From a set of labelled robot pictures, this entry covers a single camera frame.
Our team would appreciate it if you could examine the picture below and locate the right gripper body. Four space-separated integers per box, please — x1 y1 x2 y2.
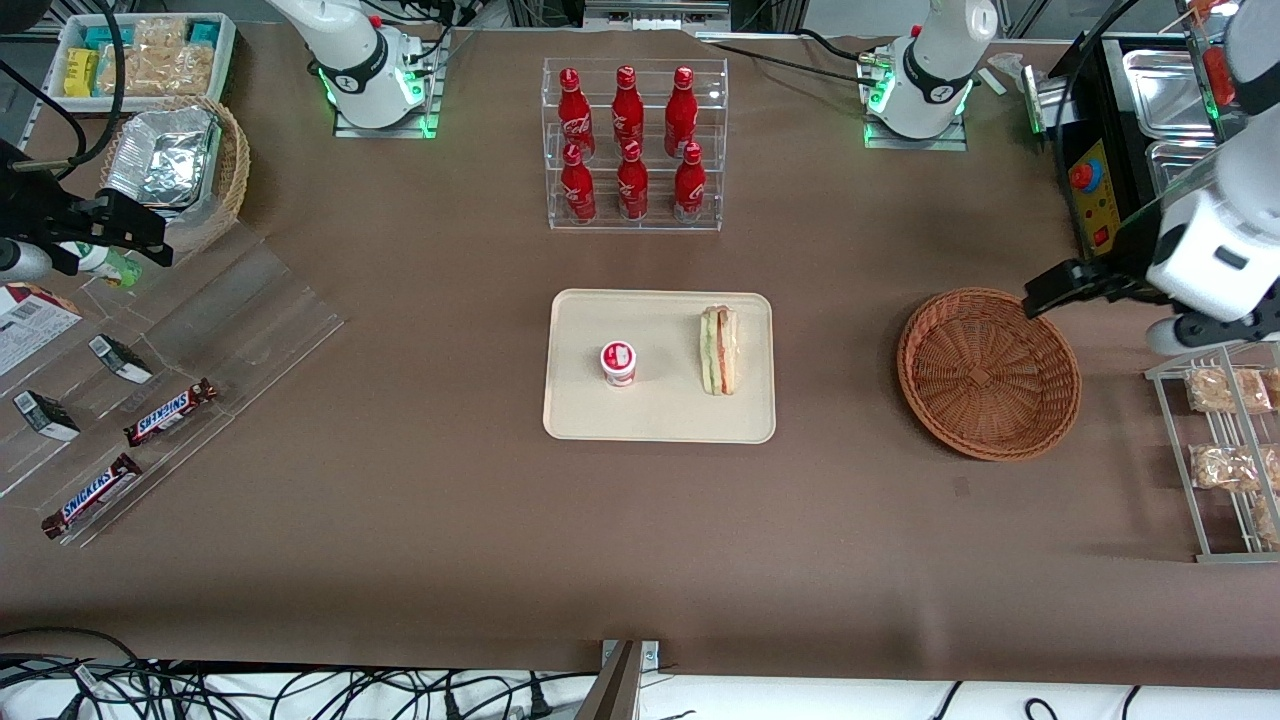
0 140 43 241

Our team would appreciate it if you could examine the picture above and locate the triangle sandwich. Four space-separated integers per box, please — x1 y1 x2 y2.
698 305 741 397

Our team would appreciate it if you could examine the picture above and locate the tan wicker basket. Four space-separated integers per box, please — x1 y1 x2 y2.
98 95 251 258

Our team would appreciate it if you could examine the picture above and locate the brown round wicker basket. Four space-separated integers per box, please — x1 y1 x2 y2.
896 288 1083 462

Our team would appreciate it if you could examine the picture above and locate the cream plastic tray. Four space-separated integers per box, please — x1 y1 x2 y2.
542 289 777 445

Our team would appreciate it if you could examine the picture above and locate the green and white bottle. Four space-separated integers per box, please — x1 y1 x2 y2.
58 242 141 290

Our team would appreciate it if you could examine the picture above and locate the steel pan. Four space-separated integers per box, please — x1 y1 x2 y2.
1120 48 1216 141
1145 140 1223 196

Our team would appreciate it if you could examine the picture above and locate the red and white carton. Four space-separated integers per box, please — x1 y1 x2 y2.
0 284 83 378

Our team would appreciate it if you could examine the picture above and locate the small black box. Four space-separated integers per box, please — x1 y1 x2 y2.
88 335 153 384
13 390 81 442

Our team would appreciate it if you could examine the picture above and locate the black food warmer appliance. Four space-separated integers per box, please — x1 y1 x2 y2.
1022 30 1280 301

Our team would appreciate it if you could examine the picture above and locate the clear acrylic display shelf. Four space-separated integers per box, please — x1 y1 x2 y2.
0 222 346 549

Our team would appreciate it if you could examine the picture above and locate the Snickers chocolate bar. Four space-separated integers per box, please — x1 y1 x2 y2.
41 453 143 540
123 378 219 447

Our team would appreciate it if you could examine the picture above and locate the white plastic bin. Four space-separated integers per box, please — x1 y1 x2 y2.
45 12 238 101

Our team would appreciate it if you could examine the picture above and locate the clear plastic wrapper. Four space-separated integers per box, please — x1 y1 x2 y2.
985 52 1043 101

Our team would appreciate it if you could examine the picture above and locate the red cola bottle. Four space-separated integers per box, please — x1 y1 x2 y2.
673 142 707 223
560 143 598 223
612 65 646 151
617 140 649 221
557 67 596 159
665 66 698 156

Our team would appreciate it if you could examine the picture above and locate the clear acrylic bottle rack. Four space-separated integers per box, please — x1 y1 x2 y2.
541 57 729 233

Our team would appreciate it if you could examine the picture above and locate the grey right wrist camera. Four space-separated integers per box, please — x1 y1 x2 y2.
0 238 53 284

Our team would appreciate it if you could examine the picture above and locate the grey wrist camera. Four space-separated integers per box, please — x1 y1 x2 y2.
0 238 53 284
1145 317 1203 357

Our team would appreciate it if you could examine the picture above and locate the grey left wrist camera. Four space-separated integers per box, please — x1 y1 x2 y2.
1145 317 1203 357

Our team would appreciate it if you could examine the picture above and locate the grey wire rack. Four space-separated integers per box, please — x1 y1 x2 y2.
1145 333 1280 564

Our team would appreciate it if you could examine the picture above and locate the black looped cable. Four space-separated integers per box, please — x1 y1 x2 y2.
0 0 127 181

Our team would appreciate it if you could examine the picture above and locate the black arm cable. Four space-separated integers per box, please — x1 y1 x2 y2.
1058 0 1146 161

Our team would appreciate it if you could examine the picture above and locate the black base power cable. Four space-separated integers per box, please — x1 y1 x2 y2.
695 28 901 89

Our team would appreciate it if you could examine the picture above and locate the black floor cable bundle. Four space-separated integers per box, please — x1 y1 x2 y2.
0 628 601 720

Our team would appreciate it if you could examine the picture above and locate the aluminium frame profile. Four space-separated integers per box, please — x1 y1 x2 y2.
505 0 801 36

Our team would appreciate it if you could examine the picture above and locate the metal table bracket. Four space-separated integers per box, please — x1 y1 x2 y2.
575 640 661 720

